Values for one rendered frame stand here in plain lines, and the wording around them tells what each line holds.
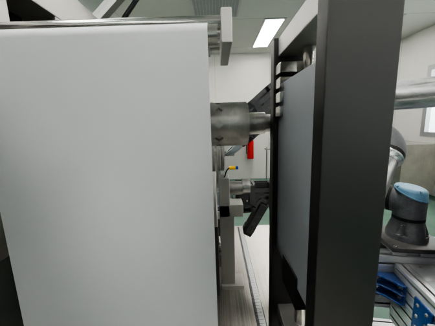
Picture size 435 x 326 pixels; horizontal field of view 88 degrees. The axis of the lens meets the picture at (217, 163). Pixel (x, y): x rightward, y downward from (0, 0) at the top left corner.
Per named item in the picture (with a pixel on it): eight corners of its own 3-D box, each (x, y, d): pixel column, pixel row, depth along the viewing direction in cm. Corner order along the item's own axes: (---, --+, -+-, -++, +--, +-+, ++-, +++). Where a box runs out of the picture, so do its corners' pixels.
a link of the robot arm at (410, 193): (423, 223, 90) (427, 191, 88) (383, 213, 100) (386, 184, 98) (429, 215, 97) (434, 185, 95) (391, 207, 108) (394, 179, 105)
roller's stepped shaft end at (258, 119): (290, 133, 32) (290, 110, 32) (248, 134, 32) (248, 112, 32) (283, 132, 35) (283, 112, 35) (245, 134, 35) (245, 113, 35)
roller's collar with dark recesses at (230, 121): (250, 147, 31) (249, 99, 30) (206, 148, 31) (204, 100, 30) (244, 143, 37) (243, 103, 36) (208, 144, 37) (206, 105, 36)
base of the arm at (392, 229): (413, 228, 106) (415, 209, 104) (438, 246, 91) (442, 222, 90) (377, 227, 108) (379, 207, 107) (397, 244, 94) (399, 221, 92)
